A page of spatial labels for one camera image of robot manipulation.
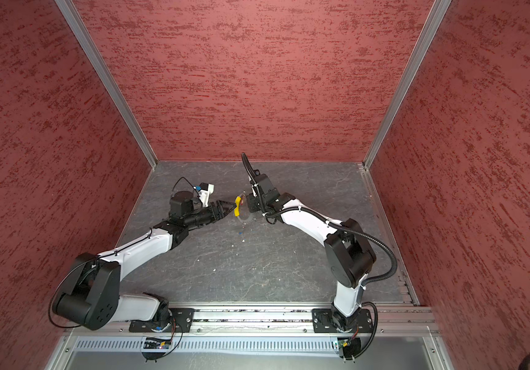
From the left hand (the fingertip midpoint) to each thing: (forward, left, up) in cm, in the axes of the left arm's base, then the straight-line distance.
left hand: (233, 211), depth 84 cm
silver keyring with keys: (+2, -3, +1) cm, 4 cm away
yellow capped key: (+1, -1, 0) cm, 1 cm away
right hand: (+6, -6, -2) cm, 9 cm away
